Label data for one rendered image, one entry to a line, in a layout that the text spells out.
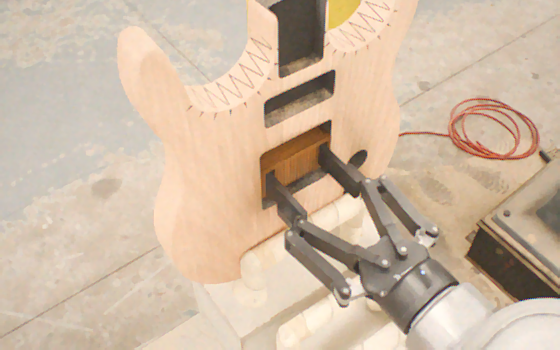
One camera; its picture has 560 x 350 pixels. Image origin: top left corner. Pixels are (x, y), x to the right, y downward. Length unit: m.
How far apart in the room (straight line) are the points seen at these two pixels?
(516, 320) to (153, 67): 0.32
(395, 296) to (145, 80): 0.30
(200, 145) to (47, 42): 2.91
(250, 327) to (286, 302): 0.06
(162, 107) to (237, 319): 0.38
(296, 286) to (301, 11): 0.41
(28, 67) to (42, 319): 1.57
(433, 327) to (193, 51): 2.66
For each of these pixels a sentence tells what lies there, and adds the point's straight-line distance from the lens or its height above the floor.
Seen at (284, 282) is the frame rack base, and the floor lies 1.10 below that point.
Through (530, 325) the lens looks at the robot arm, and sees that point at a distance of 0.32.
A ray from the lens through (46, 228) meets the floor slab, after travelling 2.41.
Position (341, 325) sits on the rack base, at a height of 1.02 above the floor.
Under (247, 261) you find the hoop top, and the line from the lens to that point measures 0.70.
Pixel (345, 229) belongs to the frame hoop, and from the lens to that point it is 0.80.
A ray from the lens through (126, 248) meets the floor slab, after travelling 2.24.
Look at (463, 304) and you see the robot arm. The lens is 0.53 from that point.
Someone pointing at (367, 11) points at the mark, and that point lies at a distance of 0.63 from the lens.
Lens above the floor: 1.80
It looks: 49 degrees down
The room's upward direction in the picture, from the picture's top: straight up
